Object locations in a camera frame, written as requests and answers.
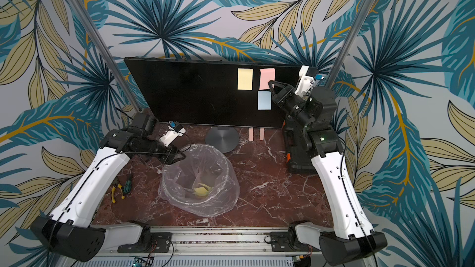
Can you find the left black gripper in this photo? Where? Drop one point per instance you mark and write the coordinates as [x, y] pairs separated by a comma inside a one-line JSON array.
[[169, 158]]

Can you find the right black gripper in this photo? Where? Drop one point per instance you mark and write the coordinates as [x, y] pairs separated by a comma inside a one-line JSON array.
[[290, 96]]

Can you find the blue sticky note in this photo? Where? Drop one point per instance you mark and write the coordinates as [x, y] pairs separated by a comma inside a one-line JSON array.
[[264, 102]]

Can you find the pink sticky note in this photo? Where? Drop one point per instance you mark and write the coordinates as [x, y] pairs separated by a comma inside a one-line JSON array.
[[267, 75]]

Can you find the yellow sticky note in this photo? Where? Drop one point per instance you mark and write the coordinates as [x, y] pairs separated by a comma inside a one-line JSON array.
[[245, 79]]

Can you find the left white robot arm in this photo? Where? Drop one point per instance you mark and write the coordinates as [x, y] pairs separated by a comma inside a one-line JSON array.
[[67, 230]]

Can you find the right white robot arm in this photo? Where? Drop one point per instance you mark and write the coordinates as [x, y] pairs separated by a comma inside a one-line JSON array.
[[352, 236]]

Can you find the grey round monitor stand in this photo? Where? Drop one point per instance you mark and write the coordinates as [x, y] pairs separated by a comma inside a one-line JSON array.
[[225, 139]]

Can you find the black computer monitor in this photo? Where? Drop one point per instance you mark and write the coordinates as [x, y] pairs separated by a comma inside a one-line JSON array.
[[205, 92]]

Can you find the pink strip right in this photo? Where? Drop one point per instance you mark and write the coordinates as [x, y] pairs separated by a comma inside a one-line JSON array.
[[261, 133]]

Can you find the pink strip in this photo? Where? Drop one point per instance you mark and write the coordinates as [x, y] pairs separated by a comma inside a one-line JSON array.
[[261, 133], [251, 134]]

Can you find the bin with clear plastic bag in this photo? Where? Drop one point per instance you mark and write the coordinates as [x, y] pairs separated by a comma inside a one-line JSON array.
[[203, 164]]

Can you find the crumpled yellow notes in bin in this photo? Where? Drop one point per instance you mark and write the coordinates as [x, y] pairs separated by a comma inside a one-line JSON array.
[[202, 190]]

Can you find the pink strip left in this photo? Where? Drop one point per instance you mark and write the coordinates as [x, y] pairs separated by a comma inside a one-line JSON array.
[[251, 134]]

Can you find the black plastic tool case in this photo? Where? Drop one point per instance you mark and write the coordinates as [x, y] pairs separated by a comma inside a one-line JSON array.
[[297, 159]]

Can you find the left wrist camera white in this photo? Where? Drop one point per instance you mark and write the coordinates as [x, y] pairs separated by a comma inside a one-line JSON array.
[[175, 130]]

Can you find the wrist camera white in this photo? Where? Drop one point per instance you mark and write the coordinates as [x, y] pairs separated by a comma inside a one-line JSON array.
[[309, 77], [175, 130]]

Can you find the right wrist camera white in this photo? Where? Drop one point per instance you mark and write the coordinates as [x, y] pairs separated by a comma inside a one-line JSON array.
[[309, 77]]

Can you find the green handled screwdriver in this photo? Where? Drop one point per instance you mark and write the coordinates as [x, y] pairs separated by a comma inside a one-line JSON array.
[[128, 185]]

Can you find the yellow handled pliers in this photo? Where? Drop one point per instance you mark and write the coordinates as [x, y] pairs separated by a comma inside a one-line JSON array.
[[116, 187]]

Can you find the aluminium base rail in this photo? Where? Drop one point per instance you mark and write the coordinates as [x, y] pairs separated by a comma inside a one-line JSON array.
[[208, 247]]

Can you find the left aluminium frame post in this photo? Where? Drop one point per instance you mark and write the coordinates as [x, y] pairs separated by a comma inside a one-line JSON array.
[[100, 45]]

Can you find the aluminium frame post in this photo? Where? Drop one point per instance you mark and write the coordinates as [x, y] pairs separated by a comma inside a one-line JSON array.
[[359, 19], [100, 45]]

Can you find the right aluminium frame post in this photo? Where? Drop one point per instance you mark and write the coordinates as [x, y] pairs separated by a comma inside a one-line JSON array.
[[359, 19]]

